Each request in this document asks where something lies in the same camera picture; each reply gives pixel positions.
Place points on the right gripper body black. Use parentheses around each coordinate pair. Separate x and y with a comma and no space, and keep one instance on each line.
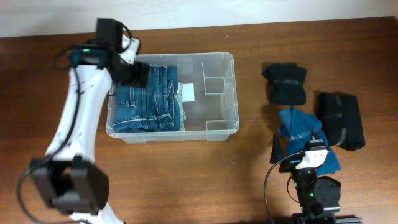
(303,174)

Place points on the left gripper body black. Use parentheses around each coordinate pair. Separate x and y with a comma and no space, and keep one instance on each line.
(134,74)

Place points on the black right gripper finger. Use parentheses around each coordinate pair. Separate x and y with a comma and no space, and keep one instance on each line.
(277,153)
(314,135)

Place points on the dark blue jeans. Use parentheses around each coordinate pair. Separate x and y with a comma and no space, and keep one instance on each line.
(151,109)

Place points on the light blue jeans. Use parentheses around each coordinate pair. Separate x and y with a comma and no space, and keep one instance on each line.
(180,104)

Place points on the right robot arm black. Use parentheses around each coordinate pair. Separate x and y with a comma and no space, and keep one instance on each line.
(318,197)

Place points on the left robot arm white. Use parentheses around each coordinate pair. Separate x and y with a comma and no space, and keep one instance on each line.
(67,178)

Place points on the blue folded cloth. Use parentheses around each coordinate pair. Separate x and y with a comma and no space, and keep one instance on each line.
(296,128)

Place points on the large black folded cloth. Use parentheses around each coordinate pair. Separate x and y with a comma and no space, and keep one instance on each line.
(341,120)

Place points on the small black folded cloth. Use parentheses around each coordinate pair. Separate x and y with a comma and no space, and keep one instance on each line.
(287,81)

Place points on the white label in bin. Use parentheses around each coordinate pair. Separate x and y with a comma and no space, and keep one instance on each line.
(188,92)

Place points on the clear plastic storage bin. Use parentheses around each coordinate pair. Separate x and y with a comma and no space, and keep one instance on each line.
(213,116)

